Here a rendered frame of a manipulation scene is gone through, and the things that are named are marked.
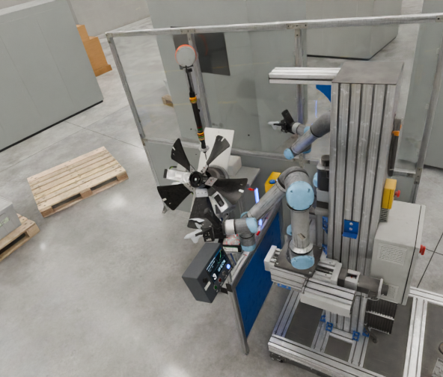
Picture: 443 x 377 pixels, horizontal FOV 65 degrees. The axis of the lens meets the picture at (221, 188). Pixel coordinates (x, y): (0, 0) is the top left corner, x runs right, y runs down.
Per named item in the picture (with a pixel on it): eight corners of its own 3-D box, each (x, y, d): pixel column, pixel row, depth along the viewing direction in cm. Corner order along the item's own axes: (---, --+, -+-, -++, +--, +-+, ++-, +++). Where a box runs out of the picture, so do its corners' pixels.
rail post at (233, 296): (245, 348, 272) (230, 286, 226) (249, 351, 270) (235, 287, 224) (242, 354, 269) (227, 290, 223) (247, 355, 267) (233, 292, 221)
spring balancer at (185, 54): (177, 66, 276) (178, 69, 270) (173, 46, 266) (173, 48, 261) (197, 63, 276) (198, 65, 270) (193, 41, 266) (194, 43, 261)
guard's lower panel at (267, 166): (165, 205, 426) (144, 140, 373) (402, 260, 307) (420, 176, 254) (164, 206, 424) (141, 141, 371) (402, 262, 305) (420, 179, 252)
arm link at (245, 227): (257, 237, 171) (256, 224, 166) (236, 238, 173) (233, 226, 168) (257, 226, 177) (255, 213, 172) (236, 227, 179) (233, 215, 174)
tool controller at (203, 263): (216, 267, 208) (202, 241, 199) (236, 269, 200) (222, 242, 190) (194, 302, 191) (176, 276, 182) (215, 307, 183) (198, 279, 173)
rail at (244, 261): (277, 203, 283) (276, 195, 278) (282, 204, 281) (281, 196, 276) (227, 290, 223) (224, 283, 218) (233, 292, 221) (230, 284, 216)
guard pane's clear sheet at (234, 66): (144, 137, 368) (111, 36, 308) (415, 171, 252) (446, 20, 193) (144, 138, 367) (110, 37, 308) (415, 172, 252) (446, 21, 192)
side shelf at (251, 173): (225, 165, 330) (224, 163, 328) (260, 171, 314) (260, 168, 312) (212, 180, 314) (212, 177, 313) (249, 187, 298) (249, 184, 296)
